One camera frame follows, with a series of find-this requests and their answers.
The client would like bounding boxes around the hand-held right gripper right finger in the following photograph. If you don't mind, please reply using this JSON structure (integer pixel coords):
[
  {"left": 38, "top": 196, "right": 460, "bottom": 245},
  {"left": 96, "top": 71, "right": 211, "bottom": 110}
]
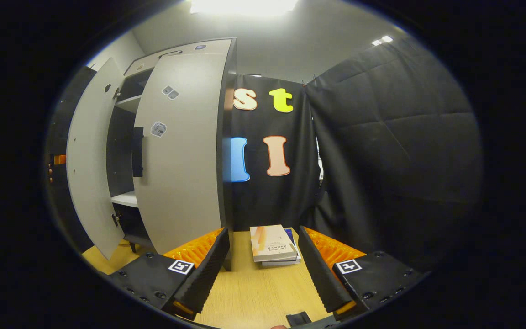
[{"left": 298, "top": 226, "right": 421, "bottom": 323}]

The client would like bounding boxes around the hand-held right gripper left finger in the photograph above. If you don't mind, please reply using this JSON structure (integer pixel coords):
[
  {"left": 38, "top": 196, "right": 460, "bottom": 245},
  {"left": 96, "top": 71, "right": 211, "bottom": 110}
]
[{"left": 108, "top": 228, "right": 231, "bottom": 320}]

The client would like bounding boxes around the grey cabinet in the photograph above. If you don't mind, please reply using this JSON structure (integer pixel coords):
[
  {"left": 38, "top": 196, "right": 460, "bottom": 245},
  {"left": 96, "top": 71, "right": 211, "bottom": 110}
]
[{"left": 106, "top": 38, "right": 237, "bottom": 270}]

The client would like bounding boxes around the black door handle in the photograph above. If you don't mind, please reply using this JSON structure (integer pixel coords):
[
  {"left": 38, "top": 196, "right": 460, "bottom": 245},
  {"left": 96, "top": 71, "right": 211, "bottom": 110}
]
[{"left": 131, "top": 127, "right": 145, "bottom": 178}]

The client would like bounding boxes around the beige book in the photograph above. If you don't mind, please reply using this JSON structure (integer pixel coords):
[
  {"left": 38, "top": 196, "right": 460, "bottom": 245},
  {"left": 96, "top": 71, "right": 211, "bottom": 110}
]
[{"left": 250, "top": 225, "right": 298, "bottom": 262}]

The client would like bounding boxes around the quilted black cloth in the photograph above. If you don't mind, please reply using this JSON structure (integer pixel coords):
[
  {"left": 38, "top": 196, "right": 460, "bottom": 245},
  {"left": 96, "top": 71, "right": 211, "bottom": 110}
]
[
  {"left": 46, "top": 66, "right": 97, "bottom": 252},
  {"left": 304, "top": 37, "right": 483, "bottom": 270}
]

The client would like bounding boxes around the grey cabinet door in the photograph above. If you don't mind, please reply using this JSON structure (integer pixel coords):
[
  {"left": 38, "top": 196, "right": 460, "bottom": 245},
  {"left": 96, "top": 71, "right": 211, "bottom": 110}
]
[
  {"left": 133, "top": 53, "right": 227, "bottom": 255},
  {"left": 66, "top": 57, "right": 126, "bottom": 260}
]

